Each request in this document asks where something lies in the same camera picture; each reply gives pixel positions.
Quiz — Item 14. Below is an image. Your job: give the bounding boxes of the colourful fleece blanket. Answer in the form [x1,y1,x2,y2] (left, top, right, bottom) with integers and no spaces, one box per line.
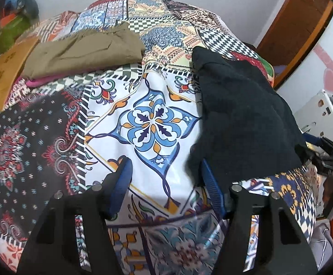
[265,61,276,88]

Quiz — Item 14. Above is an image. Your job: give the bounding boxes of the magenta folded cloth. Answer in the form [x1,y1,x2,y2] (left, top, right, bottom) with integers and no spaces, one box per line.
[26,63,113,88]

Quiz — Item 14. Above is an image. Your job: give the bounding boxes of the blue clothes bundle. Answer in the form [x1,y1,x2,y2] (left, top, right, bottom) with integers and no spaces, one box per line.
[1,0,40,18]

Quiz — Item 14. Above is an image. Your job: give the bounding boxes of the patchwork printed bedsheet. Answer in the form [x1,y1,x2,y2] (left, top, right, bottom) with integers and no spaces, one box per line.
[0,0,319,275]

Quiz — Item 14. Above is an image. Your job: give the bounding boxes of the olive folded pants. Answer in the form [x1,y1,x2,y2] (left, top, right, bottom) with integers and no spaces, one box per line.
[20,22,146,80]

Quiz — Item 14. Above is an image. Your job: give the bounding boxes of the green cloth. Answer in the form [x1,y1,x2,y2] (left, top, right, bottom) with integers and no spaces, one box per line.
[0,15,31,61]

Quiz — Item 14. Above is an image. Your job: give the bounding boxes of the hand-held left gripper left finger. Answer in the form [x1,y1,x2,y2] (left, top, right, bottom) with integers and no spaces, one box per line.
[16,156,134,275]

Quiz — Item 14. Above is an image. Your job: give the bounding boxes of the wooden door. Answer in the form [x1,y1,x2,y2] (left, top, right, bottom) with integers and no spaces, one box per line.
[254,0,333,90]

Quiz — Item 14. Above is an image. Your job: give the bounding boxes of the black pants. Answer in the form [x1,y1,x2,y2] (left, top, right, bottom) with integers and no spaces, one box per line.
[185,46,314,188]

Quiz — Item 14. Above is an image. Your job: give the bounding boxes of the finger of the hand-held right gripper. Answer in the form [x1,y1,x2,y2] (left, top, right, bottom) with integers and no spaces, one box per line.
[302,133,333,157]

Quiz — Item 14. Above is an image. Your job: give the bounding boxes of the white stickered appliance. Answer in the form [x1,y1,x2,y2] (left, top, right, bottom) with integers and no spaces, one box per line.
[294,89,333,143]

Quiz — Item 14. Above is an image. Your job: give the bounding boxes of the grey cloth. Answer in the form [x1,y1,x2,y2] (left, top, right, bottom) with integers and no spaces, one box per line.
[309,223,333,270]

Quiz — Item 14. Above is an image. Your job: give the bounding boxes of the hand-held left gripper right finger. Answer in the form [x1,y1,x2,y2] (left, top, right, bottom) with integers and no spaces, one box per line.
[201,159,319,275]

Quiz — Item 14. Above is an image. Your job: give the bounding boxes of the orange cloth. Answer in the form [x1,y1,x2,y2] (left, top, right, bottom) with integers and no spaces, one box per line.
[0,13,23,27]

